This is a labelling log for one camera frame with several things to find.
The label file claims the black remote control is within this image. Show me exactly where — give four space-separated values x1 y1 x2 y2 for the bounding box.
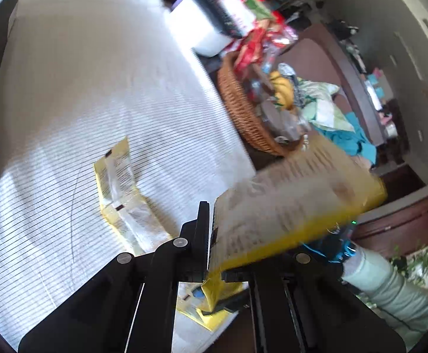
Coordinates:
197 0 243 39

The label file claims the yellow snack packet strip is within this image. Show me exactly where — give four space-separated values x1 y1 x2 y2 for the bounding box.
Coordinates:
94 133 386 312

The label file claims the brown lidded jar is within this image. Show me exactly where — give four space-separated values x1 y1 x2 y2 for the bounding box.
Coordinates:
260 100 291 133

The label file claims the red snack bags pile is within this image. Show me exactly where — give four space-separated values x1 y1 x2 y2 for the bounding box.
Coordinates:
218 0 298 76

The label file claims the white appliance box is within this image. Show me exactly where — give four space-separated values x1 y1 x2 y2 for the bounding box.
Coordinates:
168 0 235 57

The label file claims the green blue blanket pile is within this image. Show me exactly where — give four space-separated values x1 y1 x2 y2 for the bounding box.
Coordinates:
298 78 377 166

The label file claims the white cloth table cover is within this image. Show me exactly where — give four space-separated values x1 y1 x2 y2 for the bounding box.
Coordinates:
0 0 255 348

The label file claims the banana bunch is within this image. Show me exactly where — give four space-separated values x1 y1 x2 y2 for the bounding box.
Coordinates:
269 71 295 110

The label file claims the person's right forearm sleeve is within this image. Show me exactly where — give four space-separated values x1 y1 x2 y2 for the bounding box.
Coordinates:
343 246 428 334

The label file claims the wicker basket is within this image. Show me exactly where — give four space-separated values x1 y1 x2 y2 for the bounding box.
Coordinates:
217 52 303 157

